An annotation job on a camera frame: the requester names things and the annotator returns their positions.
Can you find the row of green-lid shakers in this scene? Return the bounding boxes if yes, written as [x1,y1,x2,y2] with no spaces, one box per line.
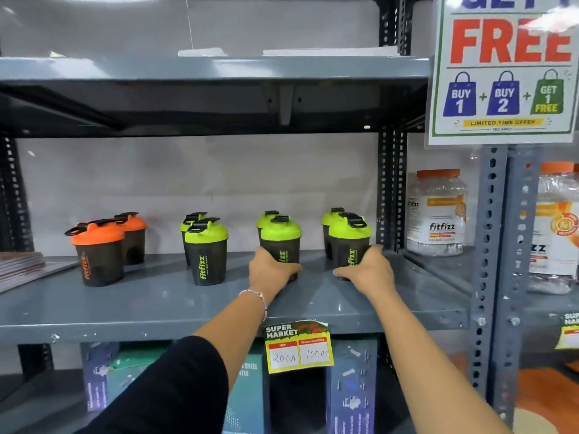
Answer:
[179,208,345,286]

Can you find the yellow and green price tag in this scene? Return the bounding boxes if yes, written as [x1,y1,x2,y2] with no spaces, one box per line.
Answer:
[263,319,335,375]
[555,312,579,351]

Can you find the black sleeve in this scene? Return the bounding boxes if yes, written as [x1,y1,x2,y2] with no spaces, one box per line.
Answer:
[74,335,229,434]

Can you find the blue-grey slotted metal rack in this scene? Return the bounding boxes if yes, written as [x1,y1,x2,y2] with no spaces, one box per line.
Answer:
[403,144,579,427]

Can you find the black bottle with green lid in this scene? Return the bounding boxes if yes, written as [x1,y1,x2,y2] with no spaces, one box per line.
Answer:
[328,212,372,281]
[260,215,302,281]

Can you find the person's left hand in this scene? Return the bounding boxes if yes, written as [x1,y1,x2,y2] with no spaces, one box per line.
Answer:
[248,247,303,297]

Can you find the stack of thin books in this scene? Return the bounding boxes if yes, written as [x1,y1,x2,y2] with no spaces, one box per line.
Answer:
[0,251,80,294]

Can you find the orange bag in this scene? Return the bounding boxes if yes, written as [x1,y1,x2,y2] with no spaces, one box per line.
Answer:
[515,365,579,434]

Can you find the black shaker with orange lid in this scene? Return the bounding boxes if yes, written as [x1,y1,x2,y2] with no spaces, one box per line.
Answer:
[65,219,126,287]
[114,212,147,266]

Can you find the grey metal shelf rack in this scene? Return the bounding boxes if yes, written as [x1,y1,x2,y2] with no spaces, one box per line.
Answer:
[0,0,472,434]

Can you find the beaded wrist bracelet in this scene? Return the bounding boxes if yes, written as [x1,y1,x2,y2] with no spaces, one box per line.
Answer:
[238,289,268,322]

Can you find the clear jar with orange lid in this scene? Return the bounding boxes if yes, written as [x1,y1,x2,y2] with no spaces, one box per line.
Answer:
[526,162,579,295]
[406,169,469,257]

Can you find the white flat sheet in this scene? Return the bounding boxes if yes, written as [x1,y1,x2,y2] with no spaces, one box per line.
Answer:
[262,45,400,57]
[177,47,229,58]

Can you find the person's right hand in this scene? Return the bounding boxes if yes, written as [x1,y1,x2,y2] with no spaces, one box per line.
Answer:
[333,244,397,298]

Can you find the white promotional offer poster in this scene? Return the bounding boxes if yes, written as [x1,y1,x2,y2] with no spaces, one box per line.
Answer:
[424,0,579,147]

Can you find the person's left forearm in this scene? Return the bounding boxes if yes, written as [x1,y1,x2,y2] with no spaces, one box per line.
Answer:
[194,289,270,394]

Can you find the person's right forearm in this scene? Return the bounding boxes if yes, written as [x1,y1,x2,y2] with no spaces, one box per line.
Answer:
[362,289,513,434]

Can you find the blue product box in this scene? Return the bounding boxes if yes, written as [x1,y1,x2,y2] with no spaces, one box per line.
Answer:
[325,335,379,434]
[80,342,121,413]

